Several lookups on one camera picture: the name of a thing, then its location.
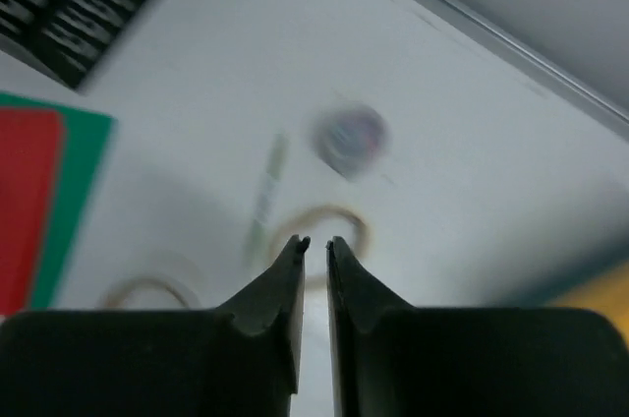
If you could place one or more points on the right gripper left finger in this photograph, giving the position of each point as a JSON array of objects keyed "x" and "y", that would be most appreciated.
[{"x": 239, "y": 359}]

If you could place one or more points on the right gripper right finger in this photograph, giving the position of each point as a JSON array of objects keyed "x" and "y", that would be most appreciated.
[{"x": 391, "y": 358}]

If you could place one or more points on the wide grey tape roll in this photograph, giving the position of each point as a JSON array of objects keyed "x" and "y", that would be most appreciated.
[{"x": 160, "y": 279}]

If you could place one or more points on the green pen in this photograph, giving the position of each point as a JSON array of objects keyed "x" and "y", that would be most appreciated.
[{"x": 265, "y": 197}]

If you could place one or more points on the small clear jar dark contents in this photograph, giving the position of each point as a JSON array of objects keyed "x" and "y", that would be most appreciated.
[{"x": 350, "y": 138}]

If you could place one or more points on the yellow drawer box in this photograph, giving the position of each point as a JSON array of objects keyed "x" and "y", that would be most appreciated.
[{"x": 606, "y": 293}]

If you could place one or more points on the green folder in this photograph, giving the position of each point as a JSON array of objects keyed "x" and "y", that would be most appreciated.
[{"x": 87, "y": 137}]

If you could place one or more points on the metal front rail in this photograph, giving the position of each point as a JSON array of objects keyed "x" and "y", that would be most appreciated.
[{"x": 491, "y": 18}]

